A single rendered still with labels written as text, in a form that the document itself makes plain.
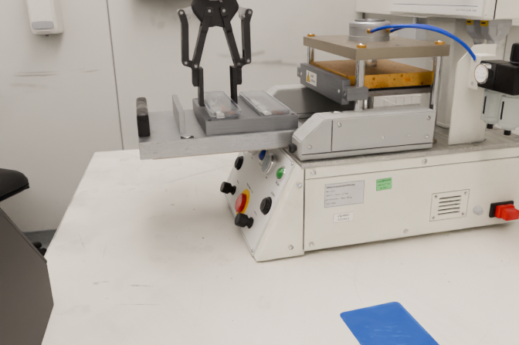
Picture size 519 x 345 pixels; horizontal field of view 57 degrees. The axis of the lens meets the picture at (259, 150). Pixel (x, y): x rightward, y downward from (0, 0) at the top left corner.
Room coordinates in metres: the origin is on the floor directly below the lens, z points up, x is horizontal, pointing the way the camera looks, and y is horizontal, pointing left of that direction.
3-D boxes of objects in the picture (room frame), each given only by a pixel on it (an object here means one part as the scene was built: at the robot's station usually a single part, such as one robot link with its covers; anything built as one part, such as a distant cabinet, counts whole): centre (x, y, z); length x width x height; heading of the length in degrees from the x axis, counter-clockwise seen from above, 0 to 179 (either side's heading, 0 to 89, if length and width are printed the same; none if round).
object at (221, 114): (0.89, 0.08, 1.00); 0.18 x 0.06 x 0.02; 14
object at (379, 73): (0.96, -0.22, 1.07); 0.22 x 0.17 x 0.10; 14
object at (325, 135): (0.81, -0.18, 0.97); 0.26 x 0.05 x 0.07; 104
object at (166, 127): (0.89, 0.08, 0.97); 0.30 x 0.22 x 0.08; 104
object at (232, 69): (0.90, 0.05, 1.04); 0.03 x 0.01 x 0.07; 14
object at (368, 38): (0.95, -0.25, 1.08); 0.31 x 0.24 x 0.13; 14
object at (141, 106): (0.86, 0.21, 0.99); 0.15 x 0.02 x 0.04; 14
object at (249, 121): (0.90, 0.03, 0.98); 0.20 x 0.17 x 0.03; 14
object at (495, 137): (0.97, -0.25, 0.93); 0.46 x 0.35 x 0.01; 104
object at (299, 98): (1.08, -0.12, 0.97); 0.25 x 0.05 x 0.07; 104
